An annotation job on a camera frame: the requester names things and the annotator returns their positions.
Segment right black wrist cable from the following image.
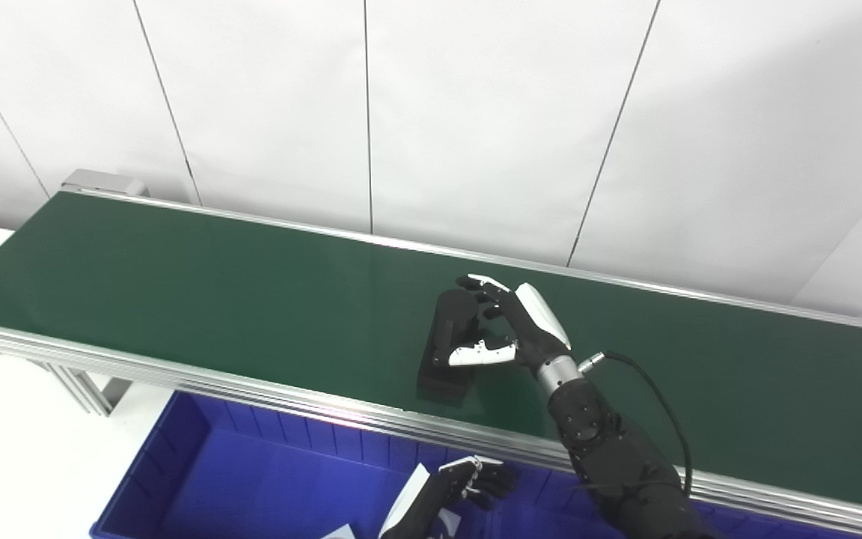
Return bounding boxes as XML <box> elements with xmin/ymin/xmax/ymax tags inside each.
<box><xmin>579</xmin><ymin>350</ymin><xmax>694</xmax><ymax>496</ymax></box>

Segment green conveyor belt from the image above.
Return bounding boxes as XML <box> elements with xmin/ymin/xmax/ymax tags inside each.
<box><xmin>0</xmin><ymin>187</ymin><xmax>862</xmax><ymax>537</ymax></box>

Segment grey conveyor end box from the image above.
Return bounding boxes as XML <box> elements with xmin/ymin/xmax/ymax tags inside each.
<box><xmin>62</xmin><ymin>169</ymin><xmax>150</xmax><ymax>199</ymax></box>

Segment black cylinder-on-block part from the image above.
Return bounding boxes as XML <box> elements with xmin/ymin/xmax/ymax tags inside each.
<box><xmin>416</xmin><ymin>288</ymin><xmax>493</xmax><ymax>406</ymax></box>

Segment blue plastic bin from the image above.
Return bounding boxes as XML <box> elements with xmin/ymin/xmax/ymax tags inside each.
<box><xmin>91</xmin><ymin>389</ymin><xmax>493</xmax><ymax>539</ymax></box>
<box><xmin>487</xmin><ymin>464</ymin><xmax>862</xmax><ymax>539</ymax></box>

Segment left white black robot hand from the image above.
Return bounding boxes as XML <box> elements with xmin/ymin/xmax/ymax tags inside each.
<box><xmin>379</xmin><ymin>456</ymin><xmax>516</xmax><ymax>539</ymax></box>

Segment aluminium conveyor leg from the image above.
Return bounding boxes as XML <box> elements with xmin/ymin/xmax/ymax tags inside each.
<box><xmin>25</xmin><ymin>358</ymin><xmax>133</xmax><ymax>417</ymax></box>

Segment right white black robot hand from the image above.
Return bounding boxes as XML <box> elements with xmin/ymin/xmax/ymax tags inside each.
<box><xmin>449</xmin><ymin>273</ymin><xmax>574</xmax><ymax>374</ymax></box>

